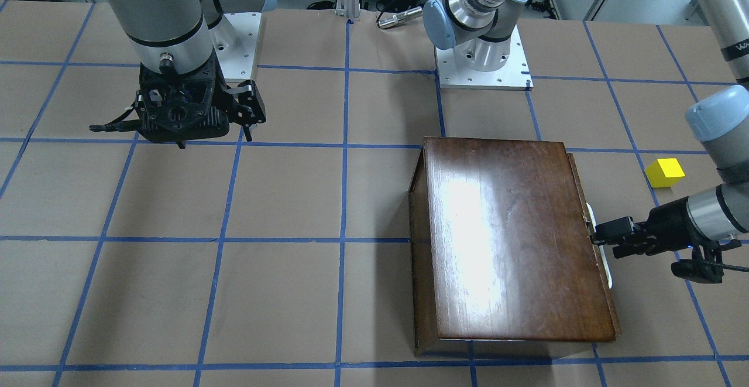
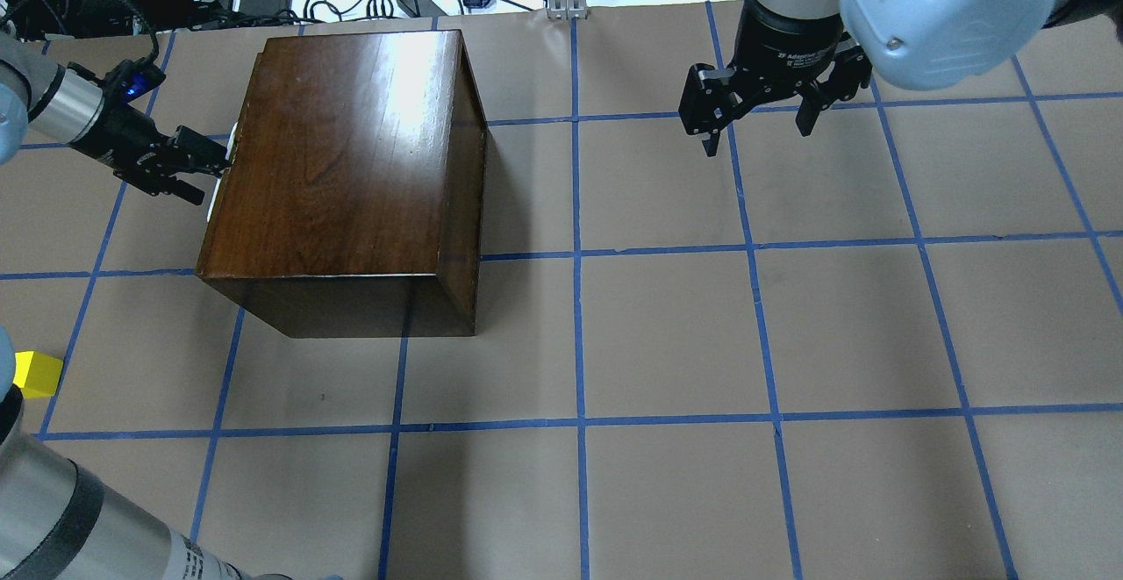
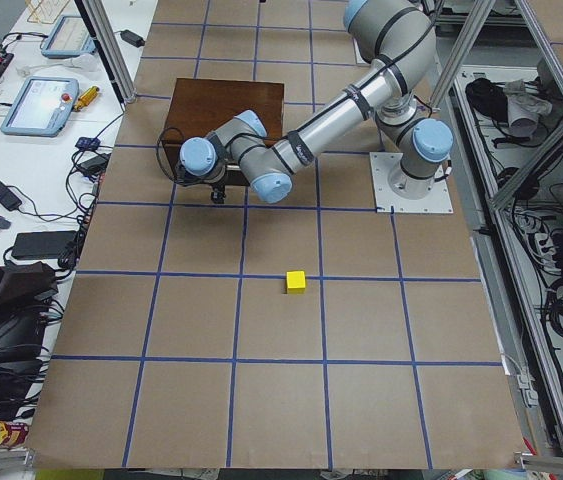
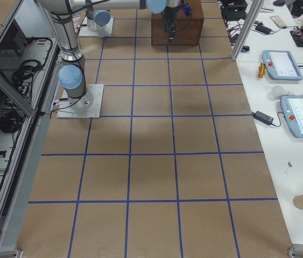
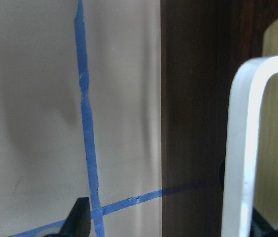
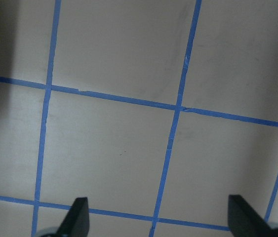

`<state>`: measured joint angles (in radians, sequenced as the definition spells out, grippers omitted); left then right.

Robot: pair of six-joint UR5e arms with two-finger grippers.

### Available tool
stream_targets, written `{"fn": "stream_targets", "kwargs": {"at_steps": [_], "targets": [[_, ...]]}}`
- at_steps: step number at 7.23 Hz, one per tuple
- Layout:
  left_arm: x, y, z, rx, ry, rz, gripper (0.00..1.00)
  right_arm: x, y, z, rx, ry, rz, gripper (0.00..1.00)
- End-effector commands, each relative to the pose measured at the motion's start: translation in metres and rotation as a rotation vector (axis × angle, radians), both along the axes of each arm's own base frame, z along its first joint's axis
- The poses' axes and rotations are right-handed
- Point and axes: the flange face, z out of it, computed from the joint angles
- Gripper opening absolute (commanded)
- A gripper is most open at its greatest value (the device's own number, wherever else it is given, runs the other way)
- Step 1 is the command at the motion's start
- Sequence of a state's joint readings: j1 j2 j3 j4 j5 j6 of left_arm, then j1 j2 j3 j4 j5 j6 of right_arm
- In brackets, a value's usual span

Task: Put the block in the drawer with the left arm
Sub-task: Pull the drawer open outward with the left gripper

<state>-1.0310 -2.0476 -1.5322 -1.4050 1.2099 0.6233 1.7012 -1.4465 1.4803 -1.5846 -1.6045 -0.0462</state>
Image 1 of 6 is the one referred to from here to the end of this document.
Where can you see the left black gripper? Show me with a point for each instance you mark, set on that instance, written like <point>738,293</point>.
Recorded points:
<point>667,221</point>

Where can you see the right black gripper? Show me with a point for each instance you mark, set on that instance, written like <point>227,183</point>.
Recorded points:
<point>252,103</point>

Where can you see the dark wooden cabinet box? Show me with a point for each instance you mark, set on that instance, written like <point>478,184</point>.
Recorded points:
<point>502,256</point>

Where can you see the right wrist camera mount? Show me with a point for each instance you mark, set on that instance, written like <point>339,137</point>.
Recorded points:
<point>132,120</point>

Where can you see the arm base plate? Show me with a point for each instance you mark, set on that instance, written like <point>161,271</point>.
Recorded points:
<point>480,64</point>
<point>240,47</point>

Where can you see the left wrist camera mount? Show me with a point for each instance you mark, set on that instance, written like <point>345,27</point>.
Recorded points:
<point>706,266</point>

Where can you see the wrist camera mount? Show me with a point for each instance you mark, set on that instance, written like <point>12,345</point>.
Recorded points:
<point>132,120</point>
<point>706,266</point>

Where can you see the light wood drawer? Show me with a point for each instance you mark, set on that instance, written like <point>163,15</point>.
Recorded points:
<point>600,254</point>

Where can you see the yellow cube block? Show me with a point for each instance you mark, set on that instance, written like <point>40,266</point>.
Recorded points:
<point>663,173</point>

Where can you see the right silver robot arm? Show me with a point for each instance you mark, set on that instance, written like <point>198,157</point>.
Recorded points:
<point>178,32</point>

